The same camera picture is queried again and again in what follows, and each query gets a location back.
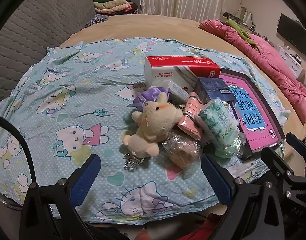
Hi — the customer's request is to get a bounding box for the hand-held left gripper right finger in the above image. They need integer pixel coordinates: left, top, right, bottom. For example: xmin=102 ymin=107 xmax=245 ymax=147
xmin=201 ymin=155 xmax=286 ymax=240

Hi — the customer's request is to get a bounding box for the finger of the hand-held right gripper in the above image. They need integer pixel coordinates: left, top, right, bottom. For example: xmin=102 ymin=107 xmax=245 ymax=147
xmin=285 ymin=132 xmax=306 ymax=160
xmin=261 ymin=147 xmax=306 ymax=220

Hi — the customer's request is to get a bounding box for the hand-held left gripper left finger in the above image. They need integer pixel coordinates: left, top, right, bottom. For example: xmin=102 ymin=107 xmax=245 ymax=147
xmin=18 ymin=154 xmax=123 ymax=240

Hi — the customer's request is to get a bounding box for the shallow pink purple-rimmed box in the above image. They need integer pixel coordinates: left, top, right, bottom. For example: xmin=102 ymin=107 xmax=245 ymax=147
xmin=219 ymin=69 xmax=286 ymax=160

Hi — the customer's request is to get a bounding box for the silver tiara hair comb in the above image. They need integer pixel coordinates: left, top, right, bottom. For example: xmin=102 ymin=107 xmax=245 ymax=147
xmin=123 ymin=152 xmax=146 ymax=172

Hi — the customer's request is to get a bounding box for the green floral tissue pack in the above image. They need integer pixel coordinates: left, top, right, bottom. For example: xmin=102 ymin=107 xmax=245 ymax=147
xmin=195 ymin=97 xmax=241 ymax=153

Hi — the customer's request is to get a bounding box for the pink face mask pack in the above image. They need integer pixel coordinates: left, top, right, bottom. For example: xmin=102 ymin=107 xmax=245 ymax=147
xmin=178 ymin=92 xmax=206 ymax=139

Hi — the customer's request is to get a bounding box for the cream teddy bear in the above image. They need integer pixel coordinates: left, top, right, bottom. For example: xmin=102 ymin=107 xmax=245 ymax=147
xmin=122 ymin=92 xmax=184 ymax=158

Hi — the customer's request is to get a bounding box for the lilac satin scrunchie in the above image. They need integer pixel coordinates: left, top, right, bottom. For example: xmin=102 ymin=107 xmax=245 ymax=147
xmin=128 ymin=86 xmax=171 ymax=110

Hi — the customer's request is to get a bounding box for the clear bagged beige sponge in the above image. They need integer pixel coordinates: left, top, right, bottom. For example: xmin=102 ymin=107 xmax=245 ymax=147
xmin=161 ymin=130 xmax=203 ymax=170

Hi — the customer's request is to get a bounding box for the red garment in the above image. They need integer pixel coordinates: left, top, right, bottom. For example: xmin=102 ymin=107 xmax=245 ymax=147
xmin=135 ymin=220 xmax=223 ymax=240

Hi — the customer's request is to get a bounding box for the light blue cartoon cat blanket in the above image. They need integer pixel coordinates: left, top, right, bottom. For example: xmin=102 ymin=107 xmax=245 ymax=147
xmin=0 ymin=37 xmax=291 ymax=225

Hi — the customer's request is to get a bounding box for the pink quilt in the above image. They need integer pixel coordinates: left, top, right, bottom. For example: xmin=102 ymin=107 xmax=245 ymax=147
xmin=199 ymin=19 xmax=306 ymax=125

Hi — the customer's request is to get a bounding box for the white drawer cabinet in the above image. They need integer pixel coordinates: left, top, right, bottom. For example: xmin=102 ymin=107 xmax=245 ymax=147
xmin=278 ymin=46 xmax=306 ymax=79

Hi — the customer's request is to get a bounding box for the dark blue box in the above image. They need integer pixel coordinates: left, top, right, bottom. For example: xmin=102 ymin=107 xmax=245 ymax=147
xmin=193 ymin=77 xmax=237 ymax=103

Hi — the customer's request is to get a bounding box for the red and white box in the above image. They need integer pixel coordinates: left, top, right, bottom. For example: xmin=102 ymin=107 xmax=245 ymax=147
xmin=144 ymin=55 xmax=221 ymax=90

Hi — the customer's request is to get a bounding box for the green cloth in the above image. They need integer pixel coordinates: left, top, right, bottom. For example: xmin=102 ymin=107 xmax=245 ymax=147
xmin=224 ymin=19 xmax=258 ymax=48

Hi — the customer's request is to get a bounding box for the beige round bed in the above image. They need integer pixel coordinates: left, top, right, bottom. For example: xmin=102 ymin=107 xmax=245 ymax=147
xmin=59 ymin=14 xmax=306 ymax=155

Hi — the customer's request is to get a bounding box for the dark floral cloth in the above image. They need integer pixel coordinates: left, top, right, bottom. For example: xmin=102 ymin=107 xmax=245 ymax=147
xmin=85 ymin=14 xmax=109 ymax=28

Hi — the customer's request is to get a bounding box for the stack of folded clothes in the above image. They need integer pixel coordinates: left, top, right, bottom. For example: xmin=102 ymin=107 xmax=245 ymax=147
xmin=93 ymin=0 xmax=143 ymax=15

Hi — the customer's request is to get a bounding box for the black cable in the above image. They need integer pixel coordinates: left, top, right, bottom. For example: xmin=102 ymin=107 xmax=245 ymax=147
xmin=0 ymin=114 xmax=38 ymax=188

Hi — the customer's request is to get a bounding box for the black wall television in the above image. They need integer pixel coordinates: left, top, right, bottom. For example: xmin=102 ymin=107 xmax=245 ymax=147
xmin=277 ymin=13 xmax=306 ymax=55

